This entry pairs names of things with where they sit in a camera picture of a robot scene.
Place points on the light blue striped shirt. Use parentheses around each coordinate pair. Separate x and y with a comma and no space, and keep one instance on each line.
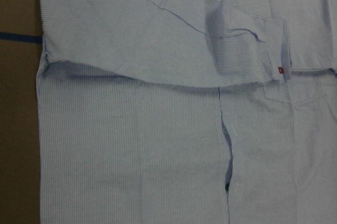
(187,111)

